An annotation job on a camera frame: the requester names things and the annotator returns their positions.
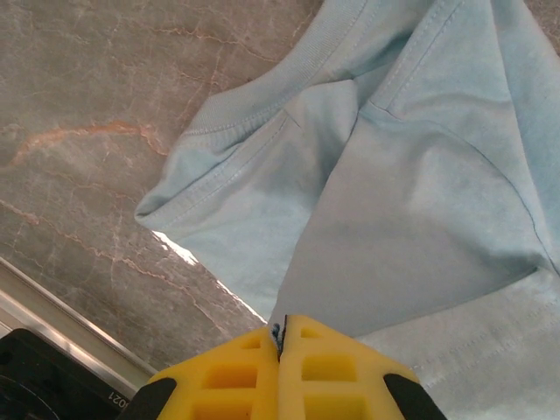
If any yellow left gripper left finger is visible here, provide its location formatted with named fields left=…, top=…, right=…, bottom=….
left=115, top=325, right=282, bottom=420

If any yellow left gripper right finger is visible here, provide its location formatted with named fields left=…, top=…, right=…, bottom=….
left=277, top=313, right=448, bottom=420

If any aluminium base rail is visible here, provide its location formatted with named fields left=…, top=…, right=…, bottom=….
left=0, top=256, right=161, bottom=395

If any light blue t-shirt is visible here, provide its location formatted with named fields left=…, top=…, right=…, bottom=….
left=133, top=0, right=560, bottom=420

